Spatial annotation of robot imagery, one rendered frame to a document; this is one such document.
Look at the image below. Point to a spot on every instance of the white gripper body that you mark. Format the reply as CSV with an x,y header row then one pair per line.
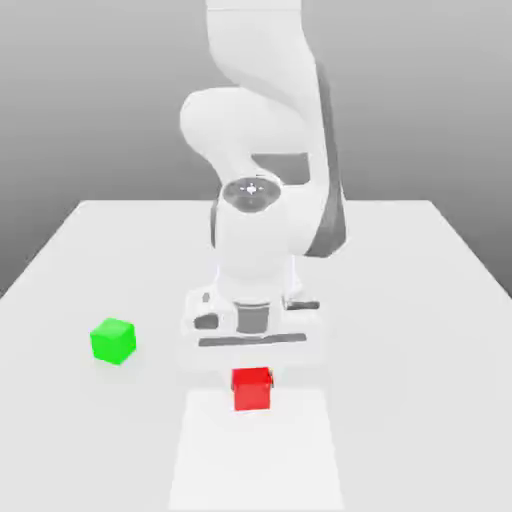
x,y
256,352

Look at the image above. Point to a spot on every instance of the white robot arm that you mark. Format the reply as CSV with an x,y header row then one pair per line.
x,y
256,120

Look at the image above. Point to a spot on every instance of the small red cube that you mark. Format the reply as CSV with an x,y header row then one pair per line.
x,y
252,390

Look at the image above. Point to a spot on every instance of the small green cube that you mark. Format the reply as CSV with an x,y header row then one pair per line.
x,y
112,340

